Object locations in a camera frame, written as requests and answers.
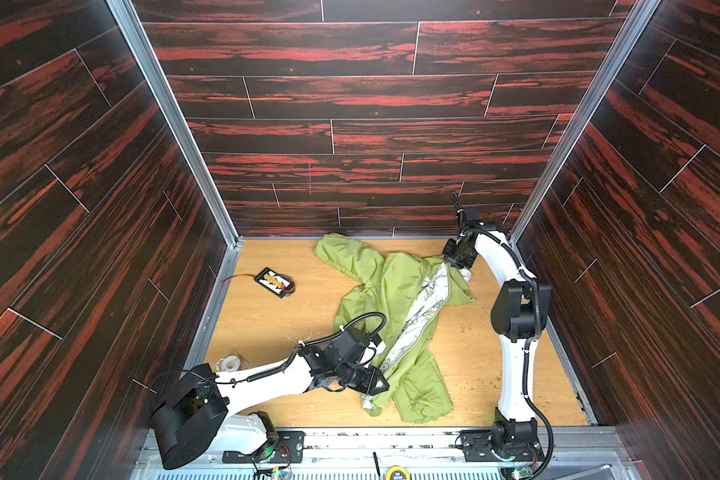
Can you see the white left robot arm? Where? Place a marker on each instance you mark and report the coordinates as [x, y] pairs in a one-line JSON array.
[[203, 410]]

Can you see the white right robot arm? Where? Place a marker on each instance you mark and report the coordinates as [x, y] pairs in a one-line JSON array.
[[519, 314]]

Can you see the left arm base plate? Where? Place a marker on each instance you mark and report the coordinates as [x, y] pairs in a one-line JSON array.
[[287, 448]]

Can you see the red and white tape roll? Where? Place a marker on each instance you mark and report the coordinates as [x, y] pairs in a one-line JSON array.
[[231, 363]]

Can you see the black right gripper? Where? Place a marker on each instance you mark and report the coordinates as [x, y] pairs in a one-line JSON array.
[[456, 252]]

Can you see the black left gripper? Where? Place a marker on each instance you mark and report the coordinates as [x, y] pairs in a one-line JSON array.
[[363, 379]]

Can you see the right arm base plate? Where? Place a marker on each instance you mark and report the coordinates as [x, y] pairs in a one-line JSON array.
[[500, 445]]

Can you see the black battery pack with wires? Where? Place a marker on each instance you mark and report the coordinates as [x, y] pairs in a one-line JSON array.
[[279, 284]]

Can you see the green Snoopy zip jacket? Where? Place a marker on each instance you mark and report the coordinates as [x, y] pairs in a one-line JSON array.
[[410, 291]]

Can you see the yellow tape measure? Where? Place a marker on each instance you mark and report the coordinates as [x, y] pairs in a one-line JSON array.
[[397, 473]]

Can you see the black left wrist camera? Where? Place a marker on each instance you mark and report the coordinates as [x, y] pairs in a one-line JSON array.
[[349, 347]]

